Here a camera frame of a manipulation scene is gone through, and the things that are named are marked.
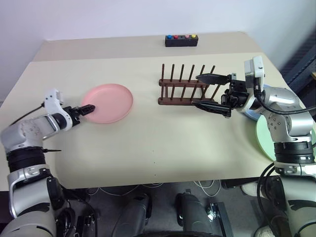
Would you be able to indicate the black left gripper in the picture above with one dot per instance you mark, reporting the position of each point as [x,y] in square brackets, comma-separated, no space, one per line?
[75,114]

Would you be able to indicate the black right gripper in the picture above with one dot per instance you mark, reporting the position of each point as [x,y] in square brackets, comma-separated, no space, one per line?
[235,96]

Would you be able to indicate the pink plate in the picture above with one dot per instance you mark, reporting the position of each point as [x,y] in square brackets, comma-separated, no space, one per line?
[111,101]

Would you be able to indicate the blue plate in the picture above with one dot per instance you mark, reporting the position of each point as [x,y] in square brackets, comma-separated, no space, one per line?
[251,115]

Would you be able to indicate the green plate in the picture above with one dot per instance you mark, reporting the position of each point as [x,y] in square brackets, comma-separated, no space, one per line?
[264,138]

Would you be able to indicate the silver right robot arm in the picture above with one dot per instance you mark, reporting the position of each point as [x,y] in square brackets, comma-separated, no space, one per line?
[281,98]

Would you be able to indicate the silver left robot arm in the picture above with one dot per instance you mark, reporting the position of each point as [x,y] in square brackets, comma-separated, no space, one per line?
[22,133]

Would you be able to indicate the dark wooden dish rack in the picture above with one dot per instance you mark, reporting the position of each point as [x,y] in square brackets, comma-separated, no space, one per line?
[177,95]

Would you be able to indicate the black button box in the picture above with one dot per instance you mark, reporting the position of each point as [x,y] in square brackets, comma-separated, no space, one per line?
[181,42]

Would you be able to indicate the dark metal shelf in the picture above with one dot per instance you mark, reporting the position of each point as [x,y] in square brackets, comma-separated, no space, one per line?
[300,56]

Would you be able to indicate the white shoe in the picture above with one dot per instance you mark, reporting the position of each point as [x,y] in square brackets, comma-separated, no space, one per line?
[264,232]
[249,190]

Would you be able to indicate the black device under table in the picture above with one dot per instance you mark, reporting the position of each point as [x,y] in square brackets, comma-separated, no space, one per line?
[87,223]

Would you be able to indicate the dark rounded robot leg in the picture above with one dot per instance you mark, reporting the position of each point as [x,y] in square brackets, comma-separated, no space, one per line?
[134,214]
[192,214]

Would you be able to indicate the black metal stand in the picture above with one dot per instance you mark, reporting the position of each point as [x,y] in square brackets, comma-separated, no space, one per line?
[222,217]

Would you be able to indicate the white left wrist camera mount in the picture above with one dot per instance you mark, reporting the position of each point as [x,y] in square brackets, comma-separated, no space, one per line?
[52,101]

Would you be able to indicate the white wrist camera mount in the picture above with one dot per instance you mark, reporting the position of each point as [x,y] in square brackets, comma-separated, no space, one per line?
[255,69]
[52,101]

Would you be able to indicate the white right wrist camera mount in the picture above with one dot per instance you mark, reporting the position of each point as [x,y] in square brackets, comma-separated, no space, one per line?
[255,69]

